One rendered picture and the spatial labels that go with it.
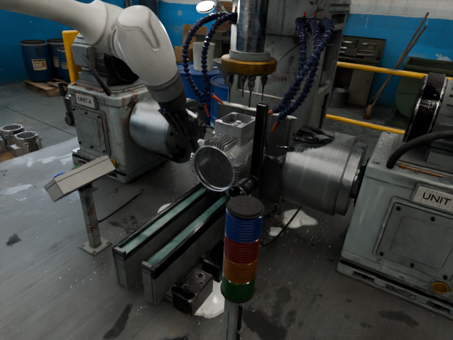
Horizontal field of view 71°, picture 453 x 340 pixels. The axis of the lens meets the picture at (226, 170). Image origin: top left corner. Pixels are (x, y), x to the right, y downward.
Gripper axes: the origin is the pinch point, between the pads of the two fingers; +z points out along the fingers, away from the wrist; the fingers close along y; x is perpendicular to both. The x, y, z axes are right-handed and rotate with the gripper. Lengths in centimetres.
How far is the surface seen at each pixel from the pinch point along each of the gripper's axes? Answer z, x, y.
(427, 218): 5, -1, -65
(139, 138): 10.4, -1.3, 28.9
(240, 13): -21.7, -33.9, -4.3
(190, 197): 14.9, 11.5, -1.2
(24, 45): 145, -169, 475
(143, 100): 2.4, -12.8, 30.9
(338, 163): 3.1, -8.7, -42.0
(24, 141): 97, -12, 221
